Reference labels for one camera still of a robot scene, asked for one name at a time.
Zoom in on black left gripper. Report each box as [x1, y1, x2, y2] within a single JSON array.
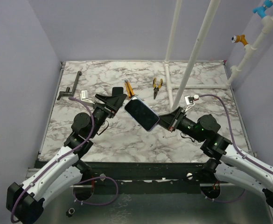
[[90, 94, 127, 138]]

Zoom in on black smartphone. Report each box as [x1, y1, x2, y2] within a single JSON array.
[[112, 87, 124, 96]]

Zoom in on blue cased phone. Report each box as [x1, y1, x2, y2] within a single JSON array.
[[124, 96, 160, 132]]

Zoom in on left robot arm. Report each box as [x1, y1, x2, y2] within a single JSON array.
[[6, 93, 127, 224]]

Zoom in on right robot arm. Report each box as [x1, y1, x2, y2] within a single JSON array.
[[158, 107, 273, 208]]

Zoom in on yellow utility knife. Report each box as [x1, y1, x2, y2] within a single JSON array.
[[125, 80, 134, 99]]

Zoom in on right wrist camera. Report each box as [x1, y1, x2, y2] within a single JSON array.
[[184, 94, 199, 111]]

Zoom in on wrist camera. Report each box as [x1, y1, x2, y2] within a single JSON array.
[[184, 94, 199, 111], [80, 90, 95, 105]]

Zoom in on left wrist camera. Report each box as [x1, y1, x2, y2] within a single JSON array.
[[80, 90, 95, 105]]

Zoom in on yellow handled pliers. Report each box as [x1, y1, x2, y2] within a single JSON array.
[[153, 78, 163, 99]]

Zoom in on dark metal crank handle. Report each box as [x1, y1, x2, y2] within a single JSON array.
[[57, 71, 82, 100]]

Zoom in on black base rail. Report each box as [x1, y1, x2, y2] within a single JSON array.
[[33, 159, 267, 196]]

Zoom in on small black ring knob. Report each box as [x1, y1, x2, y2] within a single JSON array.
[[66, 208, 75, 217]]

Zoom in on white PVC pipe frame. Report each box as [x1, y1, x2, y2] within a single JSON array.
[[164, 0, 273, 111]]

